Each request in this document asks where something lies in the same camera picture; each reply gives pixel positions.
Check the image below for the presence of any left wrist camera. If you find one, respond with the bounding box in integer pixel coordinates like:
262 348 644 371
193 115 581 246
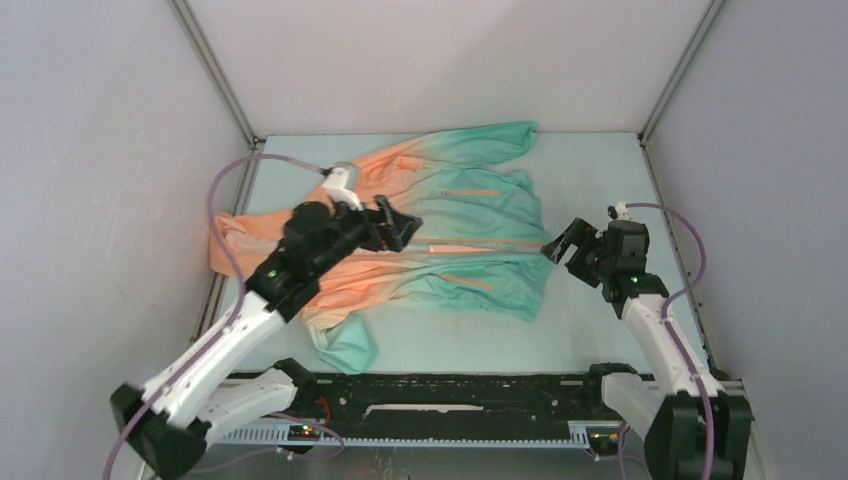
321 162 365 211

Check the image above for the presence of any aluminium frame rail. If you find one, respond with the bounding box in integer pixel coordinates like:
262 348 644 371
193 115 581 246
152 377 757 458

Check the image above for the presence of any teal and orange jacket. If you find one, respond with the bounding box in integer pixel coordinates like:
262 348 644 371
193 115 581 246
209 120 556 376

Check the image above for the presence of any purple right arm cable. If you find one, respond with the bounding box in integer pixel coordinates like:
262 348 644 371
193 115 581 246
616 202 717 480

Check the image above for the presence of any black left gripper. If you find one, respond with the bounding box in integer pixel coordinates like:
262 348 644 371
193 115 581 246
312 193 421 277

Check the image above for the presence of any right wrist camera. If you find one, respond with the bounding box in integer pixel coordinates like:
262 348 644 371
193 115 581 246
607 202 632 221

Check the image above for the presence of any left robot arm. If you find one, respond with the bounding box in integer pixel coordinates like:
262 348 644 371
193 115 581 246
110 195 423 479

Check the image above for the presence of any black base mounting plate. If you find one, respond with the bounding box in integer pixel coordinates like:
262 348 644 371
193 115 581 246
225 370 664 446

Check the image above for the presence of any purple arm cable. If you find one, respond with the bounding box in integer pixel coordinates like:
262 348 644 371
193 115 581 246
616 202 717 480
102 153 346 480

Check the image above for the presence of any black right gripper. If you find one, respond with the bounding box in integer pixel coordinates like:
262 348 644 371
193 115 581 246
540 218 615 288

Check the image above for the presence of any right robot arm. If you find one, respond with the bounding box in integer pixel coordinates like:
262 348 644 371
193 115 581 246
540 216 753 479

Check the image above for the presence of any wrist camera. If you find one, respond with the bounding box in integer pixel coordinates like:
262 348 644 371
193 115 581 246
321 162 365 211
607 202 632 221

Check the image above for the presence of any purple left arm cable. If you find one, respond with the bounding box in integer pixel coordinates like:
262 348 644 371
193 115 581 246
102 153 346 480

